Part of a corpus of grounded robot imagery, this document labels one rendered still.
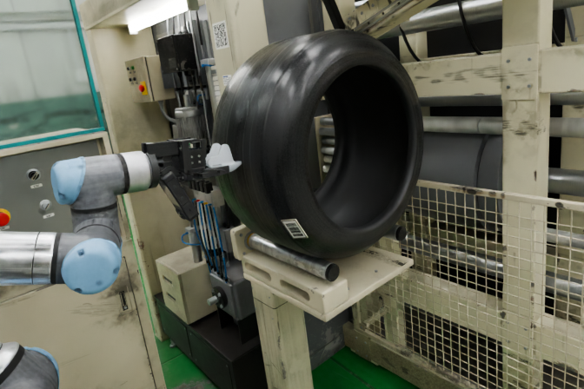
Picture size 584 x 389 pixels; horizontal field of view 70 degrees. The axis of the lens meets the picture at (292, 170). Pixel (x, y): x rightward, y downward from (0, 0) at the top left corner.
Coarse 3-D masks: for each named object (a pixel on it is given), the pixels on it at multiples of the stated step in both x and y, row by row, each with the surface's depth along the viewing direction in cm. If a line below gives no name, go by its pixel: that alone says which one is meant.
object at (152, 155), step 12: (144, 144) 79; (156, 144) 78; (168, 144) 79; (180, 144) 80; (192, 144) 83; (204, 144) 82; (156, 156) 78; (168, 156) 80; (180, 156) 81; (192, 156) 82; (204, 156) 84; (156, 168) 77; (168, 168) 80; (180, 168) 81; (192, 168) 82; (204, 168) 84; (156, 180) 77; (180, 180) 82; (192, 180) 82
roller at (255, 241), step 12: (252, 240) 123; (264, 240) 120; (264, 252) 119; (276, 252) 114; (288, 252) 111; (300, 264) 107; (312, 264) 103; (324, 264) 101; (324, 276) 100; (336, 276) 101
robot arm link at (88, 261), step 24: (0, 240) 56; (24, 240) 58; (48, 240) 59; (72, 240) 60; (96, 240) 60; (0, 264) 55; (24, 264) 56; (48, 264) 58; (72, 264) 57; (96, 264) 58; (120, 264) 62; (72, 288) 58; (96, 288) 59
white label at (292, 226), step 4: (284, 220) 90; (288, 220) 89; (292, 220) 89; (284, 224) 91; (288, 224) 90; (292, 224) 90; (296, 224) 89; (288, 228) 92; (292, 228) 91; (296, 228) 90; (300, 228) 90; (292, 232) 92; (296, 232) 91; (300, 232) 91; (304, 232) 90; (292, 236) 93; (296, 236) 92; (300, 236) 92; (304, 236) 91
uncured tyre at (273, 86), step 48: (288, 48) 94; (336, 48) 92; (384, 48) 103; (240, 96) 95; (288, 96) 86; (336, 96) 131; (384, 96) 124; (240, 144) 92; (288, 144) 85; (336, 144) 137; (384, 144) 130; (240, 192) 96; (288, 192) 88; (336, 192) 135; (384, 192) 126; (288, 240) 96; (336, 240) 98
